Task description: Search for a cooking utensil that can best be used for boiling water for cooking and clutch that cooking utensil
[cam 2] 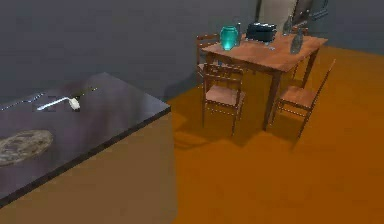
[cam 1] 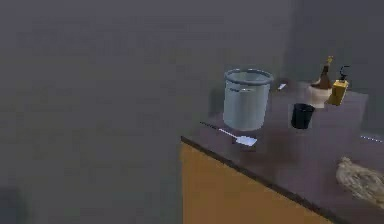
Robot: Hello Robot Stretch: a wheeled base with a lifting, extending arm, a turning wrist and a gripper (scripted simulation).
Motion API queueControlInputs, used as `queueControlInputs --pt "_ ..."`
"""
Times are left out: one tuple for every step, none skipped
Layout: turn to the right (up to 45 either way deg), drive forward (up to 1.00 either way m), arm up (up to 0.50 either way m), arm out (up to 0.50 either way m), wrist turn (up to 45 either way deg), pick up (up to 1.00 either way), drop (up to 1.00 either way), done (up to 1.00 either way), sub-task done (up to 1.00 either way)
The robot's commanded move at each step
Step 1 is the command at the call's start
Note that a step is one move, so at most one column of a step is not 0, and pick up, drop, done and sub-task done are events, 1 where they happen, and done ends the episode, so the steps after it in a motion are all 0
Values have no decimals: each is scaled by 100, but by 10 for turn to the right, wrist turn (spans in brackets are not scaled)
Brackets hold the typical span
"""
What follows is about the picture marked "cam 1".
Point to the small silver utensil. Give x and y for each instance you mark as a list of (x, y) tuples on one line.
[(282, 86)]

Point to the tall grey metal pot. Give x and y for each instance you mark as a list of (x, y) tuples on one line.
[(246, 103)]

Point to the orange cabinet with dark worktop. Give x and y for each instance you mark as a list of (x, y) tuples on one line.
[(240, 193)]

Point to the black cup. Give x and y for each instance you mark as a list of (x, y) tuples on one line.
[(301, 116)]

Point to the brown bottle with yellow top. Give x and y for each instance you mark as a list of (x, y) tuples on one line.
[(324, 79)]

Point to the yellow soap dispenser bottle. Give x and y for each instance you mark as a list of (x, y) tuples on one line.
[(338, 91)]

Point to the beige bread loaf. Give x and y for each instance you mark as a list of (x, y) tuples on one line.
[(361, 181)]

